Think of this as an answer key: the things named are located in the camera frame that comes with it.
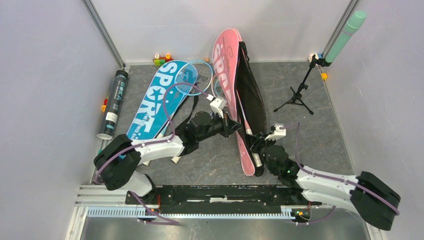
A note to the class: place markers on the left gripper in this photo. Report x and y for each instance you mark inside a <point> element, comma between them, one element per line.
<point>229,126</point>

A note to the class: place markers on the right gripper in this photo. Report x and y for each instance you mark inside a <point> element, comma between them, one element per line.
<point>259,140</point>

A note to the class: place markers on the pink racket cover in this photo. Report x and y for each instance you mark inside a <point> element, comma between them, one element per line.
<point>231,64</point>

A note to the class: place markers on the black shuttlecock tube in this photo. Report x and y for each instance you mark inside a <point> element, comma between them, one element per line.
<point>113,106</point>

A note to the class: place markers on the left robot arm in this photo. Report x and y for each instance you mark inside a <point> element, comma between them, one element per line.
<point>116,164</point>

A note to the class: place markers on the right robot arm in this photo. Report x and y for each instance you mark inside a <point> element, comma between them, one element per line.
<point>365,195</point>

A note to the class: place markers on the blue badminton racket right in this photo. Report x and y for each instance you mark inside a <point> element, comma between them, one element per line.
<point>217,87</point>

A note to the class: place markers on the blue badminton racket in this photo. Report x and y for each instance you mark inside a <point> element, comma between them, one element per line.
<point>217,87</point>
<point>198,73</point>

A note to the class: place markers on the blue badminton racket left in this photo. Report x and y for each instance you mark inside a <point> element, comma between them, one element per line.
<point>198,73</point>

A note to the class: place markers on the black mini tripod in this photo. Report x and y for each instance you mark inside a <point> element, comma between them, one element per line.
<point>296,99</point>

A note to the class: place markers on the blue racket cover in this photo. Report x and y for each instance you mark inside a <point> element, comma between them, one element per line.
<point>150,120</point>

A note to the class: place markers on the small orange block right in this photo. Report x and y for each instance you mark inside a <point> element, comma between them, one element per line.
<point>324,76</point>

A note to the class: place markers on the toy blocks at back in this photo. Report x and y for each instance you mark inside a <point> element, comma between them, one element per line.
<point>159,60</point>

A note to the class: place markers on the toy blocks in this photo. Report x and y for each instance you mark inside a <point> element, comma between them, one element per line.
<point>159,60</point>
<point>105,102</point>

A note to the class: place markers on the toy blocks at left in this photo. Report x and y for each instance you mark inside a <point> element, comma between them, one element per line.
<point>105,102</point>

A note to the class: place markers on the green foam tube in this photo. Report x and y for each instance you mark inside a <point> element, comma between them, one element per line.
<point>352,25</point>

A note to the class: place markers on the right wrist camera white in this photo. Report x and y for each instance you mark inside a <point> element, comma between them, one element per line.
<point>278,131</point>

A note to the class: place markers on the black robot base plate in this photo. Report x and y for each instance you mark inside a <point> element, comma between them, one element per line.
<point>224,199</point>

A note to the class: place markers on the white slotted cable duct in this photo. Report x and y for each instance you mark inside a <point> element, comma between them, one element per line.
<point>140,212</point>

